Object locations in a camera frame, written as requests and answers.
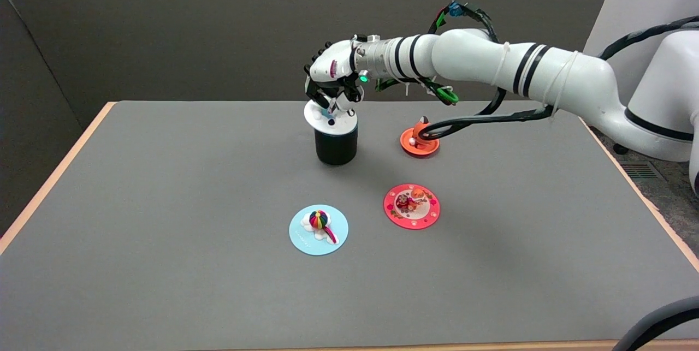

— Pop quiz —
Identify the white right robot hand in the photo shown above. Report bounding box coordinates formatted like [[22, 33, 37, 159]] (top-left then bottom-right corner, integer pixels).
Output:
[[303, 40, 366, 124]]

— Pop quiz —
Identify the white cup lid with figurine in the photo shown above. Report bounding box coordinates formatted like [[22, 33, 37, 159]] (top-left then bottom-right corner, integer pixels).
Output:
[[304, 99, 359, 129]]

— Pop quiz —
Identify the black cup with teal inside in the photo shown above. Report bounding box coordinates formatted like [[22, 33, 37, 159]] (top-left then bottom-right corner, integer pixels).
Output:
[[315, 122, 359, 166]]

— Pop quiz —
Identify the orange cup lid with fox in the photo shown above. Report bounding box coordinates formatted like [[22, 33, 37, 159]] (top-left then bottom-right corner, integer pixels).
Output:
[[400, 116, 440, 157]]

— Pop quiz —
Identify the red cup lid with figurine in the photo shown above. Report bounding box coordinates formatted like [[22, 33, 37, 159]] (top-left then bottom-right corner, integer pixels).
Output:
[[383, 183, 441, 230]]

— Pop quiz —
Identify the light blue lid, rainbow ball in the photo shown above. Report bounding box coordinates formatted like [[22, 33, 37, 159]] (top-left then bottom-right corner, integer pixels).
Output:
[[288, 205, 349, 257]]

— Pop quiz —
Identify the floor vent grille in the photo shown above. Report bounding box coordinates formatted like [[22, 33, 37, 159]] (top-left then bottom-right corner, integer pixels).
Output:
[[623, 162, 665, 180]]

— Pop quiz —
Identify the black cable bundle, green wrap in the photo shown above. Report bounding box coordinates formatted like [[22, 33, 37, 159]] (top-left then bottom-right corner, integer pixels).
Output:
[[376, 1, 500, 106]]

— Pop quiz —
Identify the thick black cable loop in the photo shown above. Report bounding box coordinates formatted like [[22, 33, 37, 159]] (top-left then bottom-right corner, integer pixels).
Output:
[[419, 87, 556, 142]]

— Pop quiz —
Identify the black corrugated cable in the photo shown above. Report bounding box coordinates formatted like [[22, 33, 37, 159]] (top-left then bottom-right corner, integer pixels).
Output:
[[598, 15, 699, 61]]

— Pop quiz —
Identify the grey cable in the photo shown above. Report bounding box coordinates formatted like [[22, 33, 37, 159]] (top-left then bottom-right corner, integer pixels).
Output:
[[612, 296, 699, 351]]

